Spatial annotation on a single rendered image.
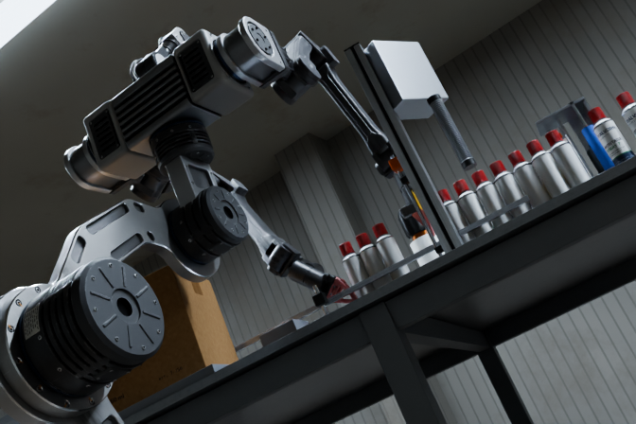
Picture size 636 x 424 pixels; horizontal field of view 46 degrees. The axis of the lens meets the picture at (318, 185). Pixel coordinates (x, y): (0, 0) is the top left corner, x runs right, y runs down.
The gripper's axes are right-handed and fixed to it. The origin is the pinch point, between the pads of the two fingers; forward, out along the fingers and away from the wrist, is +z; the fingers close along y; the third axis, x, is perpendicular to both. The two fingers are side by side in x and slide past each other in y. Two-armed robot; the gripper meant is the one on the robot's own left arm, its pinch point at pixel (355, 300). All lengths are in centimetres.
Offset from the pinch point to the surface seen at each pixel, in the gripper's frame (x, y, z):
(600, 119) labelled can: -66, -3, 38
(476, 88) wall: -139, 276, -72
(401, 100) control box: -50, -18, -5
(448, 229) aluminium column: -25.6, -17.7, 18.9
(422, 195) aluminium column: -30.7, -17.4, 9.8
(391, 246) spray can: -16.8, -2.9, 3.7
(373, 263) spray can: -10.8, -2.4, 1.1
